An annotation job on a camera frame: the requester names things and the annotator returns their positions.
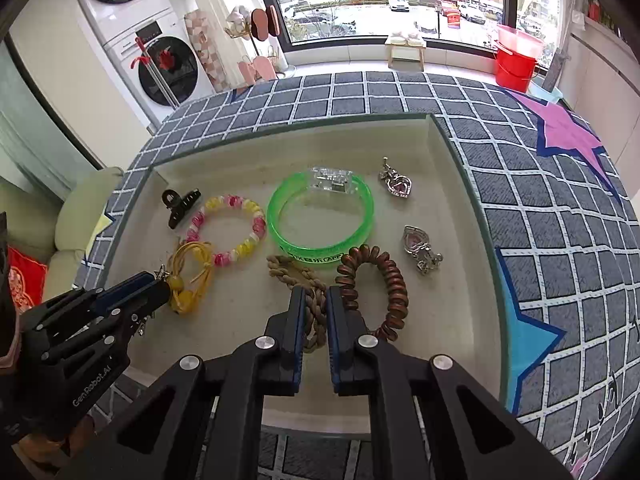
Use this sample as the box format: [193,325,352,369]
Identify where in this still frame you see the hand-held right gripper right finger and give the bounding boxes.
[325,285,576,480]

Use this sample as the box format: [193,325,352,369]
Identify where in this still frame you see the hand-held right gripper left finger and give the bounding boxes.
[60,285,307,480]

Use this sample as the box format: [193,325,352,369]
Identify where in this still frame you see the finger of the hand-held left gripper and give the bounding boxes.
[42,291,171,367]
[22,270,171,335]

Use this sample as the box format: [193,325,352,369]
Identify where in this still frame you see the yellow cord hair tie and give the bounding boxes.
[165,241,216,316]

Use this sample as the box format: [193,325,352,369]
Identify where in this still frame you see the beige braided hair tie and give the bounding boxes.
[266,254,329,354]

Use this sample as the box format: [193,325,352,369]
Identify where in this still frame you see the brown spiral hair tie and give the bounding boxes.
[335,244,410,344]

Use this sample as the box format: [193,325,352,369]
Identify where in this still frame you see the black hair claw clip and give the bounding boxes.
[161,187,202,230]

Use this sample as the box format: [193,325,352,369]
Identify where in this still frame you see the pale green shallow tray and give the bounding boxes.
[100,112,513,443]

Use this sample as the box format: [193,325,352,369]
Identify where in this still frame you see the silver pink stone pendant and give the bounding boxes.
[402,225,445,277]
[378,156,414,199]

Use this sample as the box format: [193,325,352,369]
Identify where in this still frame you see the yellow star sticker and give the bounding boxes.
[84,209,114,267]

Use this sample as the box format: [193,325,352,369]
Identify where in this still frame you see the red cushion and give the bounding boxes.
[5,245,49,312]

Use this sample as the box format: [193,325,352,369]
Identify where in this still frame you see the green translucent bangle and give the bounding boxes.
[266,166,376,267]

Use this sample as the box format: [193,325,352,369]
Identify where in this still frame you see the light blue star sticker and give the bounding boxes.
[495,245,569,417]

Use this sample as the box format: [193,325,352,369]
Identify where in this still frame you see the white front-load washing machine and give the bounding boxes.
[102,10,217,127]

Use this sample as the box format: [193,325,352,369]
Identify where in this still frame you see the pink checkered folded board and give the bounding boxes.
[184,10,224,94]

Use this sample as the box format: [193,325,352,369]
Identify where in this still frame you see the pink slippers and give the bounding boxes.
[237,56,279,86]

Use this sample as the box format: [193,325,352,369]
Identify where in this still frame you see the gold slipper rack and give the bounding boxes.
[224,5,287,77]

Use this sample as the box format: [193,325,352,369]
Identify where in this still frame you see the small wooden stool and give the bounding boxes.
[385,37,427,72]

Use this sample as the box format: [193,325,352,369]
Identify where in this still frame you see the brown slippers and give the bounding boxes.
[250,5,282,41]

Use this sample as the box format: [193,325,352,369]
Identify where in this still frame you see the pink star sticker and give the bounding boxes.
[505,87,622,197]

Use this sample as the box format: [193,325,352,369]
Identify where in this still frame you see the white shoes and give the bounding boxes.
[387,29,426,45]

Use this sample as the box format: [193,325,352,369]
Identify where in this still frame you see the light blue basin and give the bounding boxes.
[530,82,564,107]

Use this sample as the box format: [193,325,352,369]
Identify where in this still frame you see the red bucket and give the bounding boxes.
[494,24,544,94]

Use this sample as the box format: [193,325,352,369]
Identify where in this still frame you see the pink yellow beaded bracelet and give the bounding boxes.
[185,194,267,267]

